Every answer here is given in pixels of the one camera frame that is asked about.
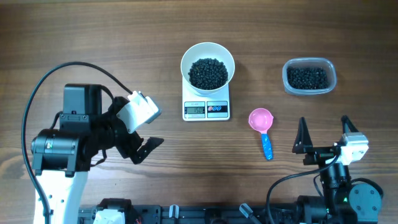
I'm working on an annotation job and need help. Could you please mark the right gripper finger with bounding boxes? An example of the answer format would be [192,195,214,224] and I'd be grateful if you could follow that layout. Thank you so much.
[341,115,358,134]
[292,117,313,154]

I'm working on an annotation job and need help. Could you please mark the pink scoop blue handle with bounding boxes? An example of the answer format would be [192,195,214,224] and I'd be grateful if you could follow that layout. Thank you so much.
[248,108,274,161]

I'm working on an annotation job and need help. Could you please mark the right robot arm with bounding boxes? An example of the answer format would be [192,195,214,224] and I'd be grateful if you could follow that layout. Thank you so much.
[292,116,384,223]

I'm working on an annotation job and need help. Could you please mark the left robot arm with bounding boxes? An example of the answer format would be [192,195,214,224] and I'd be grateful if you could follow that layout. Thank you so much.
[31,84,164,223]

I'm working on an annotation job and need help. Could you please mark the white digital kitchen scale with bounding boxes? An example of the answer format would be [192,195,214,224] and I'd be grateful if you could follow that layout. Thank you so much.
[182,80,231,121]

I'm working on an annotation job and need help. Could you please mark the black beans in bowl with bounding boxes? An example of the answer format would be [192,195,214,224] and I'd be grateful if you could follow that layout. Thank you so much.
[188,58,228,90]

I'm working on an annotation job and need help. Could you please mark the white bowl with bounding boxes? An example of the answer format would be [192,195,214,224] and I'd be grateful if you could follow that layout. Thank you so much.
[180,42,235,95]

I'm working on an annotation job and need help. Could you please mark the clear plastic container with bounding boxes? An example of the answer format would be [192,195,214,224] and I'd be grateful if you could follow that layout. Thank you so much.
[282,57,337,96]

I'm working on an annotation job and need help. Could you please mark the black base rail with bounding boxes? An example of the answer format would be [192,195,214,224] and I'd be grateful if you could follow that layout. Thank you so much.
[77,197,312,224]

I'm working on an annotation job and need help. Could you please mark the left black camera cable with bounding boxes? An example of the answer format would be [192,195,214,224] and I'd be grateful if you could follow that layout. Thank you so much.
[21,62,134,224]

